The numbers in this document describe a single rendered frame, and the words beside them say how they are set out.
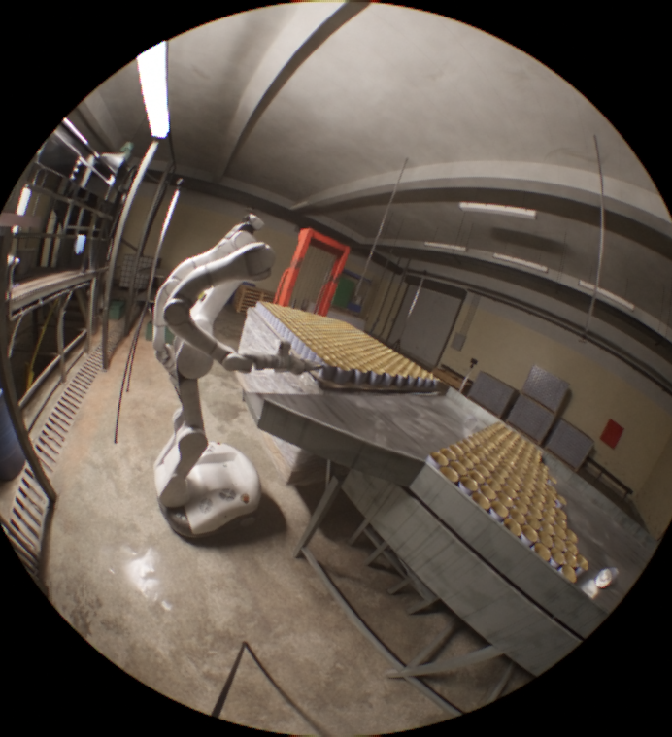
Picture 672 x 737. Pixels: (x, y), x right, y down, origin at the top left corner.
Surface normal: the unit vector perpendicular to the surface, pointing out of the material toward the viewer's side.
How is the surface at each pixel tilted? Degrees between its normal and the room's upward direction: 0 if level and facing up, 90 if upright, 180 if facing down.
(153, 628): 0
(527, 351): 90
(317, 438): 90
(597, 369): 90
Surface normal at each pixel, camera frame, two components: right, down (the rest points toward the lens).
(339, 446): -0.18, 0.25
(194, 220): 0.53, 0.44
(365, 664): 0.33, -0.90
